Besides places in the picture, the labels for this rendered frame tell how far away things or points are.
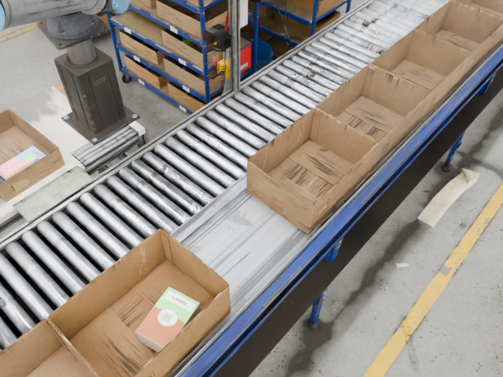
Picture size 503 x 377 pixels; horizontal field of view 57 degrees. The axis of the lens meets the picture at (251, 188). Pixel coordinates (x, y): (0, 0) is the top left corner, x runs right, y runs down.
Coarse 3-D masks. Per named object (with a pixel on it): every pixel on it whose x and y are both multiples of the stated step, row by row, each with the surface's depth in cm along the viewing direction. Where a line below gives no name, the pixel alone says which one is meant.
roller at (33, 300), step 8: (0, 256) 167; (0, 264) 164; (8, 264) 165; (0, 272) 163; (8, 272) 162; (16, 272) 163; (8, 280) 161; (16, 280) 160; (24, 280) 161; (16, 288) 159; (24, 288) 158; (32, 288) 160; (24, 296) 157; (32, 296) 156; (40, 296) 158; (32, 304) 154; (40, 304) 154; (48, 304) 156; (40, 312) 153; (48, 312) 153; (40, 320) 152
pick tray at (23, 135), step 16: (0, 128) 206; (16, 128) 210; (32, 128) 197; (0, 144) 202; (16, 144) 203; (32, 144) 203; (48, 144) 196; (0, 160) 196; (48, 160) 188; (16, 176) 180; (32, 176) 186; (0, 192) 178; (16, 192) 184
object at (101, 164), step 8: (136, 136) 213; (144, 136) 216; (128, 144) 210; (136, 144) 215; (144, 144) 220; (112, 152) 206; (120, 152) 210; (96, 160) 204; (104, 160) 204; (88, 168) 200; (96, 168) 203; (104, 168) 276; (16, 216) 184; (0, 224) 180; (8, 224) 183
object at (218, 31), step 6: (210, 30) 205; (216, 30) 206; (222, 30) 207; (228, 30) 209; (204, 36) 206; (210, 36) 204; (216, 36) 205; (222, 36) 208; (210, 42) 205; (216, 42) 211; (222, 42) 212
